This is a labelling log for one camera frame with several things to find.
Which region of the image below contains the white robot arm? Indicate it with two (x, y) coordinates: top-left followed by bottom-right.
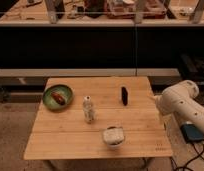
(152, 80), (204, 133)

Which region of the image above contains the wooden table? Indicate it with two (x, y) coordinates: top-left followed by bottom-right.
(24, 77), (172, 160)

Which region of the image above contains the brown sausage on plate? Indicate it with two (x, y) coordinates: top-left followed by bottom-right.
(51, 92), (66, 105)

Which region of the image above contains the white bowl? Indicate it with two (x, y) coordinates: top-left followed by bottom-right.
(102, 127), (125, 148)

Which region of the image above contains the green ceramic plate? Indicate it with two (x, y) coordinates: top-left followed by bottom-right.
(42, 84), (73, 111)

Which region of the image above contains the long workbench shelf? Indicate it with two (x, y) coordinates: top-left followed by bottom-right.
(0, 0), (204, 77)

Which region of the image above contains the blue power box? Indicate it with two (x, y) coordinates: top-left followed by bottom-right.
(180, 124), (204, 143)

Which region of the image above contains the black cable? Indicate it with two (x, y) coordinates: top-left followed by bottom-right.
(170, 141), (204, 171)

